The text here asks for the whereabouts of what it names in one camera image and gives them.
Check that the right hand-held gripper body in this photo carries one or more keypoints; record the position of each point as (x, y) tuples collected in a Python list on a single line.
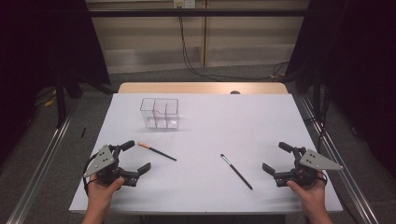
[(314, 161)]

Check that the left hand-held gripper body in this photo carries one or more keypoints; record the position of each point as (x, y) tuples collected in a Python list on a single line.
[(100, 160)]

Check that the makeup brush with orange tip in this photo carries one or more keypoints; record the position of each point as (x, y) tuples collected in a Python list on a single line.
[(155, 151)]

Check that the black makeup brush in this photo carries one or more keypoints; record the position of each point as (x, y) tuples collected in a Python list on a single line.
[(236, 172)]

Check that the clear plastic organizer box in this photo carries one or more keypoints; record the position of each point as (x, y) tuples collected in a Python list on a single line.
[(159, 113)]

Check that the person's right hand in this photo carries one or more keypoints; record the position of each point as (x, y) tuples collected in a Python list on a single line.
[(309, 196)]

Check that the person's left hand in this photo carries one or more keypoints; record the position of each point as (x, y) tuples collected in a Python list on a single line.
[(101, 196)]

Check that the black pen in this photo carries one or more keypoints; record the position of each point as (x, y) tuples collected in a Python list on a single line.
[(83, 132)]

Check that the black metal stand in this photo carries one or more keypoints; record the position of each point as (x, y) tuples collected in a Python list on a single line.
[(317, 93), (60, 102)]

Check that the white table cover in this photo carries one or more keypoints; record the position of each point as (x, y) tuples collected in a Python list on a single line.
[(202, 140)]

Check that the dark round cap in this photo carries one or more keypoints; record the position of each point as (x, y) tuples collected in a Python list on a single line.
[(235, 92)]

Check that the yellow floor object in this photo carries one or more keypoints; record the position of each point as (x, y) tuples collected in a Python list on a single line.
[(49, 102)]

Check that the black curtain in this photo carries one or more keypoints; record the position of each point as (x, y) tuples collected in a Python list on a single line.
[(358, 62), (37, 46)]

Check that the black horizontal bar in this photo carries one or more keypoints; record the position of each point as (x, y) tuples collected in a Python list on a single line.
[(199, 12)]

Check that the aluminium floor rail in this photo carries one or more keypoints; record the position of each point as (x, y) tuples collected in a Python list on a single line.
[(40, 168), (342, 171)]

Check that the white wall socket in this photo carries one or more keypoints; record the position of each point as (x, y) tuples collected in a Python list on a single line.
[(184, 3)]

